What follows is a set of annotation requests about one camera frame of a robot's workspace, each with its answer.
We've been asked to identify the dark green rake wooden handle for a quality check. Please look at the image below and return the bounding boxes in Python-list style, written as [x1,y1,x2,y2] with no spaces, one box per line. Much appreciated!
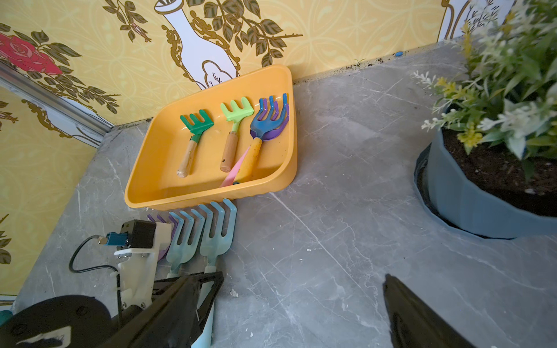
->
[177,110,214,178]

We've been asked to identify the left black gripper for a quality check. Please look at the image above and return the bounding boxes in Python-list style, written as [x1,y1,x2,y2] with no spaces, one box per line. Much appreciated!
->
[1,273,205,347]

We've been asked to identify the green artificial plant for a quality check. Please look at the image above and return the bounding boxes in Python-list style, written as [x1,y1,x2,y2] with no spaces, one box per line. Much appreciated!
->
[413,1,556,178]

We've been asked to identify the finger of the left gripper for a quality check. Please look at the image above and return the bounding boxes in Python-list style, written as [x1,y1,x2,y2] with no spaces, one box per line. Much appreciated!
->
[152,271,223,333]

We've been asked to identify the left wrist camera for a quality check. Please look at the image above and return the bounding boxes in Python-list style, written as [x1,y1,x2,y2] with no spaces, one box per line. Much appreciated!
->
[97,220,172,309]

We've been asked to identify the purple rake pink handle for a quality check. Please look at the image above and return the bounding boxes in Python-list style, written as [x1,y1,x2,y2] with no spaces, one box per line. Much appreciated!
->
[147,214,178,261]
[220,94,290,187]

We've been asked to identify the light green rake wooden handle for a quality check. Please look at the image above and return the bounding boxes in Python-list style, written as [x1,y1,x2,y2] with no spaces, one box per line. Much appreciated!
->
[220,97,254,173]

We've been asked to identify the orange plastic storage tray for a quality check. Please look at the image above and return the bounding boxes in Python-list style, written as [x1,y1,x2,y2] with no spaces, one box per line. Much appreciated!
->
[125,65,297,210]

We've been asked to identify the dark blue rake yellow handle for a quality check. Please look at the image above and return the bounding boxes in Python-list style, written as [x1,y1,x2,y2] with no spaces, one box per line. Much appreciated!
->
[234,93,290,184]

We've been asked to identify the blue-grey plastic flower pot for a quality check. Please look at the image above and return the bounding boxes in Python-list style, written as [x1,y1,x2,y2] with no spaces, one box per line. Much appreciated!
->
[421,131,556,239]

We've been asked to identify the light blue rake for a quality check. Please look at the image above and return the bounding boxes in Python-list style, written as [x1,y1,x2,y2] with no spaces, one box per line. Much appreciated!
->
[166,209,205,278]
[192,199,237,347]

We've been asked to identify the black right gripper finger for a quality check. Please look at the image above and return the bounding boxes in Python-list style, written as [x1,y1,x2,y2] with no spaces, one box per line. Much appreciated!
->
[383,274,473,348]

